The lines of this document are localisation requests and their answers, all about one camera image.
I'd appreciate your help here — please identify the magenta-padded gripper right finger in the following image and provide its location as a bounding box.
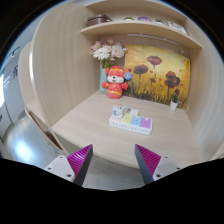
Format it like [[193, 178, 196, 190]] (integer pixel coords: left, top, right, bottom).
[[134, 143, 183, 185]]

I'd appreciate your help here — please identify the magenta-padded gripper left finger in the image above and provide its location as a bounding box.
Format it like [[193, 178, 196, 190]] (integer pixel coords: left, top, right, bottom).
[[43, 143, 94, 187]]

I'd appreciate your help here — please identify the white pastel-socket power strip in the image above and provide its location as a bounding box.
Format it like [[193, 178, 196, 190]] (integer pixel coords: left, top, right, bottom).
[[108, 113, 154, 136]]

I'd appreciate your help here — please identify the small plant in white pot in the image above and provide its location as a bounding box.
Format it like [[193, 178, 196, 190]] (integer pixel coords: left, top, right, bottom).
[[169, 93, 180, 111]]

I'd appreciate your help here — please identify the red plush toy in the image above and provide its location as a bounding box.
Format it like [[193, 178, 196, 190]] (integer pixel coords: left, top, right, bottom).
[[100, 65, 133, 100]]

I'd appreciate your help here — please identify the pale blue vase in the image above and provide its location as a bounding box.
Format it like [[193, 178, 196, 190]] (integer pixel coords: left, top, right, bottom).
[[99, 64, 109, 95]]

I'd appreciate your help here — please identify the yellow poppy painting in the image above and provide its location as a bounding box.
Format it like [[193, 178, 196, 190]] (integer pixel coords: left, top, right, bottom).
[[123, 44, 192, 108]]

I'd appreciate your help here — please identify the pink and white flower bouquet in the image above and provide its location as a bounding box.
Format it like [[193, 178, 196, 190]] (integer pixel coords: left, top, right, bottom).
[[89, 37, 128, 69]]

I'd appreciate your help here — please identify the white light bar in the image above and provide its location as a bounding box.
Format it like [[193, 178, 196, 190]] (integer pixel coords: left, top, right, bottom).
[[126, 32, 184, 48]]

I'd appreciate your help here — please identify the white plug with cable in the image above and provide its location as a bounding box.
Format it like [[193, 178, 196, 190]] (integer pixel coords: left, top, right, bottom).
[[123, 104, 140, 118]]

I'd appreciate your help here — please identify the white cable loop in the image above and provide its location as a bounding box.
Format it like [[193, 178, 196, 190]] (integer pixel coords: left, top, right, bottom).
[[178, 103, 190, 113]]

